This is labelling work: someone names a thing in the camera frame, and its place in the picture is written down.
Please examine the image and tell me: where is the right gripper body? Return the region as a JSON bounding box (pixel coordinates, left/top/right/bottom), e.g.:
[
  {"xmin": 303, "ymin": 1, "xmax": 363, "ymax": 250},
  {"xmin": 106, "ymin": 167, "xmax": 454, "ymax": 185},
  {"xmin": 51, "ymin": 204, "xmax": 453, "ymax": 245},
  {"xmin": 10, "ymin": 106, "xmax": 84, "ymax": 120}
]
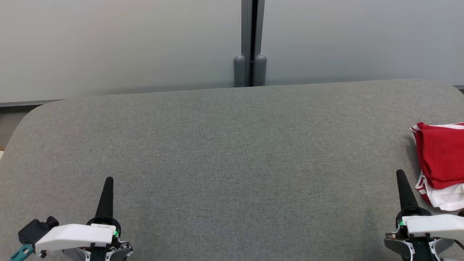
[{"xmin": 384, "ymin": 207, "xmax": 464, "ymax": 261}]

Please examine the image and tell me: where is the grey partition junction post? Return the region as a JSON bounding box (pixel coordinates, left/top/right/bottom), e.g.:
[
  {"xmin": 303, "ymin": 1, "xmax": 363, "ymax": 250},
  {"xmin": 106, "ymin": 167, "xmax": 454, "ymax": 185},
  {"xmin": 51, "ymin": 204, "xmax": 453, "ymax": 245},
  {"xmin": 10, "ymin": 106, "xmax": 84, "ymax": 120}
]
[{"xmin": 241, "ymin": 0, "xmax": 265, "ymax": 87}]

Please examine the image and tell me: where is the folded red white garment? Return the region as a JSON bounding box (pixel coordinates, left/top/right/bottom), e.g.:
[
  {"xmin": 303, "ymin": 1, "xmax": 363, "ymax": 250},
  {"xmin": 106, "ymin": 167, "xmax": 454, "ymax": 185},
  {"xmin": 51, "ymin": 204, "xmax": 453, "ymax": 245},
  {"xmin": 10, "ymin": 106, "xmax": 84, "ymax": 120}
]
[{"xmin": 410, "ymin": 122, "xmax": 464, "ymax": 190}]

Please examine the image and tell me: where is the red white basketball jersey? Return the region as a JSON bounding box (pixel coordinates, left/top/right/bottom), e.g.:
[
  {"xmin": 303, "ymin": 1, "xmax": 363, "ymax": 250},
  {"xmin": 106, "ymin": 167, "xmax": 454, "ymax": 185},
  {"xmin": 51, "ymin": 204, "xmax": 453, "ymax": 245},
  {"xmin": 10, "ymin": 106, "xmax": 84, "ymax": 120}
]
[{"xmin": 415, "ymin": 171, "xmax": 464, "ymax": 212}]

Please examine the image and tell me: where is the teal left camera cable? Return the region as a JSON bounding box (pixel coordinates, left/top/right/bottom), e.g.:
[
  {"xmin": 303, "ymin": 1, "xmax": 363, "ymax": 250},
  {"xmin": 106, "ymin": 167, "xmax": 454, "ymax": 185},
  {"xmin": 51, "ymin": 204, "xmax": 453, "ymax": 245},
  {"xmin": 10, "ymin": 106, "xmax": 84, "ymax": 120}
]
[{"xmin": 9, "ymin": 243, "xmax": 35, "ymax": 261}]

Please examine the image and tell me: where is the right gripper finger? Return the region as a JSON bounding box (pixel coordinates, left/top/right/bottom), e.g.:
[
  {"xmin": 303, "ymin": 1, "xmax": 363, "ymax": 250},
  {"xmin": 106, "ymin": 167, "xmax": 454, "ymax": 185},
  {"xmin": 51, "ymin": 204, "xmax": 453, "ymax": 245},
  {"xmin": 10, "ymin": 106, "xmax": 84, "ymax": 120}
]
[{"xmin": 396, "ymin": 169, "xmax": 421, "ymax": 211}]

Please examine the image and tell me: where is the grey rounded partition foot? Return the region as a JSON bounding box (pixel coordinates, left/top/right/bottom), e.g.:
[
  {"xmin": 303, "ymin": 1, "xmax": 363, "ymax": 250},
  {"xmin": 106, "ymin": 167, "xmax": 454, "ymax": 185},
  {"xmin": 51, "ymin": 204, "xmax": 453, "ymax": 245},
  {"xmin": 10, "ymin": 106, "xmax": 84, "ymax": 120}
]
[
  {"xmin": 233, "ymin": 55, "xmax": 246, "ymax": 88},
  {"xmin": 254, "ymin": 54, "xmax": 268, "ymax": 87}
]

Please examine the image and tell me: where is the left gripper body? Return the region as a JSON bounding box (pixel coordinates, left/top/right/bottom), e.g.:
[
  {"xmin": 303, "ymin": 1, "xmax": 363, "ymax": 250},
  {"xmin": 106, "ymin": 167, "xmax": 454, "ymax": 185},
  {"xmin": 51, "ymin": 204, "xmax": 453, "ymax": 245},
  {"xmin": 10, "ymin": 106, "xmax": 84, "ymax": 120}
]
[{"xmin": 35, "ymin": 216, "xmax": 134, "ymax": 261}]

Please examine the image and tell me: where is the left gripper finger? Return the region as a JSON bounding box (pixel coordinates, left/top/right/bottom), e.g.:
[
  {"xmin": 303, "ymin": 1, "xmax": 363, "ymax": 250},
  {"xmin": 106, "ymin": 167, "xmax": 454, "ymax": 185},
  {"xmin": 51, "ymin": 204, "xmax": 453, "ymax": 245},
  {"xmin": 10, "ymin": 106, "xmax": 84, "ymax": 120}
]
[{"xmin": 95, "ymin": 177, "xmax": 115, "ymax": 220}]

